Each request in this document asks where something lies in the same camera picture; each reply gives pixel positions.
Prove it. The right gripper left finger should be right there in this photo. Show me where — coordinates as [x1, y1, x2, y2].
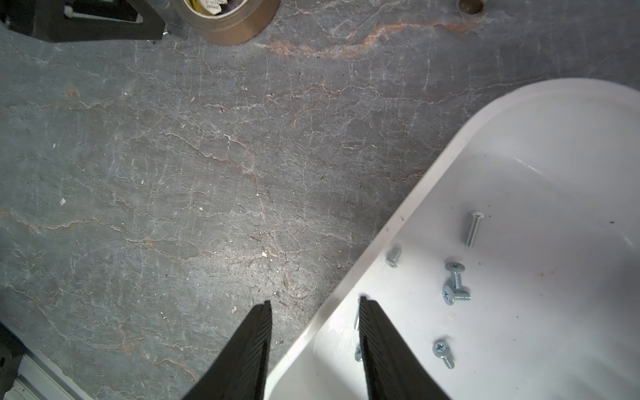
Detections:
[184, 301, 273, 400]

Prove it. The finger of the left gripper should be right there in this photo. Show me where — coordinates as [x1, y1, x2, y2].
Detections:
[1, 0, 165, 43]

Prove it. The silver screw crossed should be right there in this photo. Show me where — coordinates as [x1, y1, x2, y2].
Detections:
[445, 262, 465, 291]
[442, 285, 471, 306]

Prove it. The silver screw long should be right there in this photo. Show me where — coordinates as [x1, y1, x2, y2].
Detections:
[465, 210, 486, 248]

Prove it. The white plastic storage box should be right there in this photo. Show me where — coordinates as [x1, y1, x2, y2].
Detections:
[266, 78, 639, 399]

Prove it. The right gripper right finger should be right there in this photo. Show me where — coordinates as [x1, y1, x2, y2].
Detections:
[358, 296, 448, 399]

